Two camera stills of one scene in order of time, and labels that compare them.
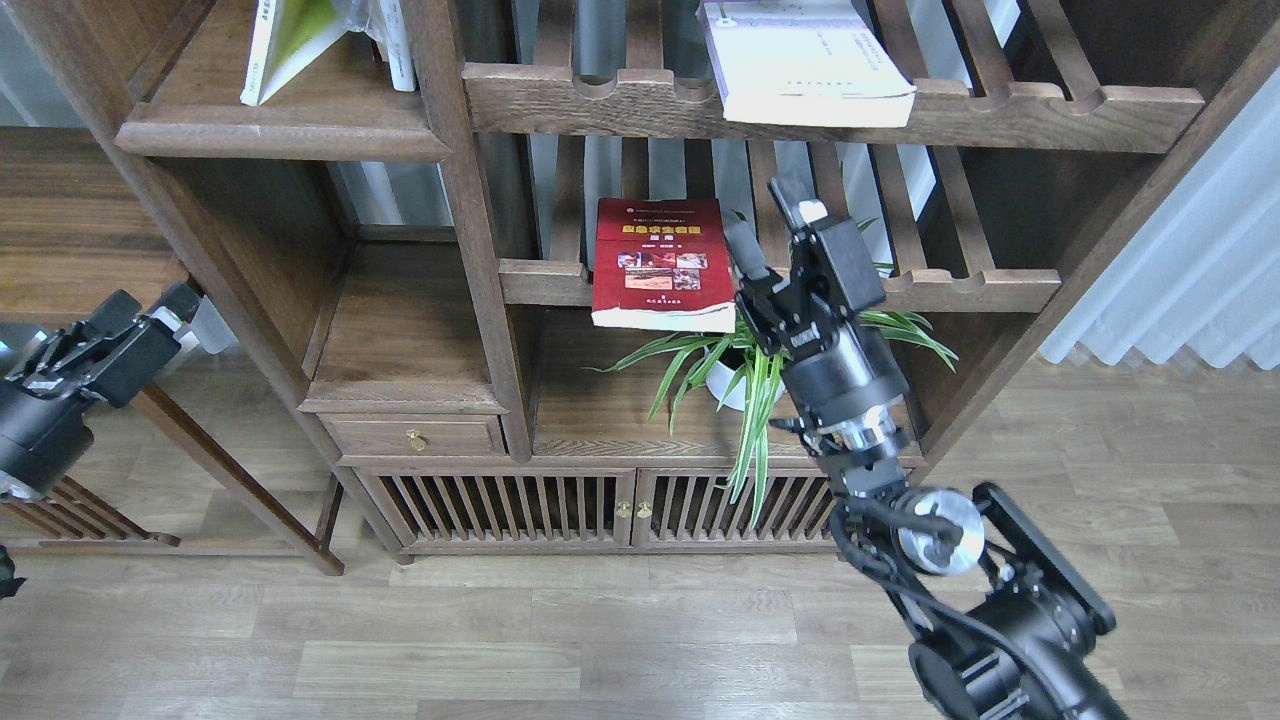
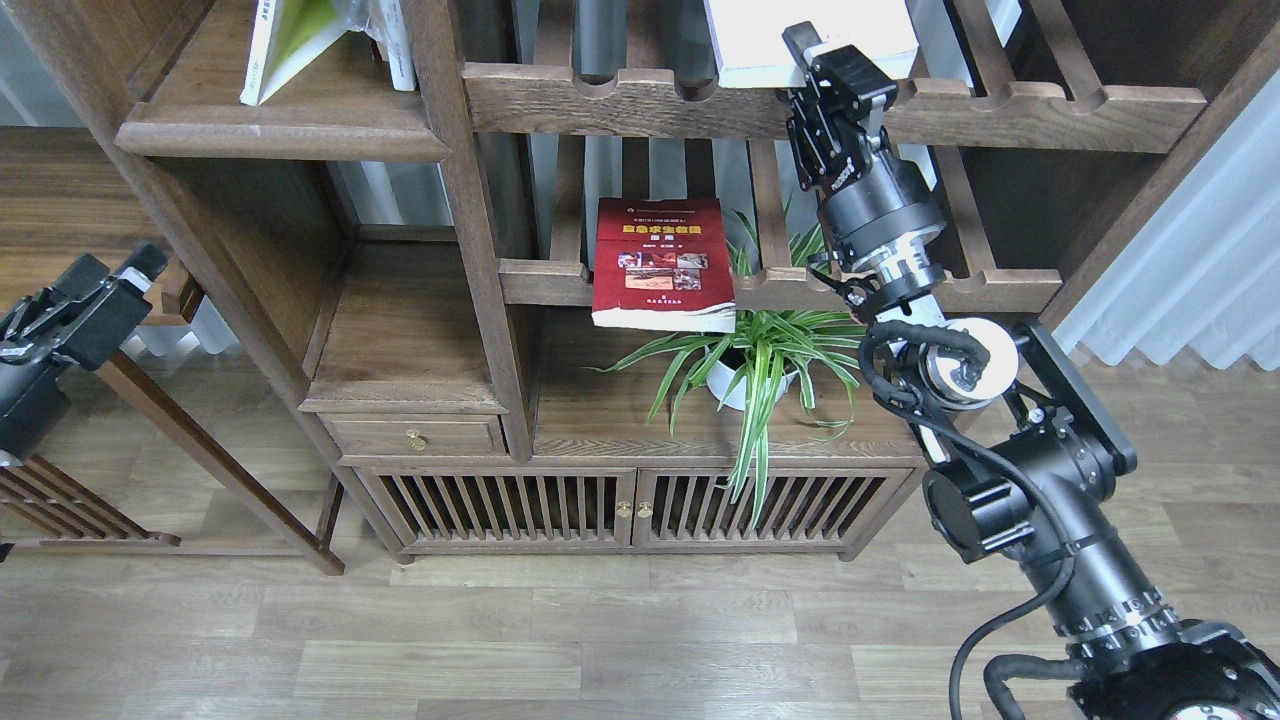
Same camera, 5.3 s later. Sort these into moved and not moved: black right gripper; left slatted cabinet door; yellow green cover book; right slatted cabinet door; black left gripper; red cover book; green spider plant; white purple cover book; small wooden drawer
Moved: white purple cover book; black right gripper; black left gripper
Not moved: small wooden drawer; green spider plant; red cover book; right slatted cabinet door; left slatted cabinet door; yellow green cover book
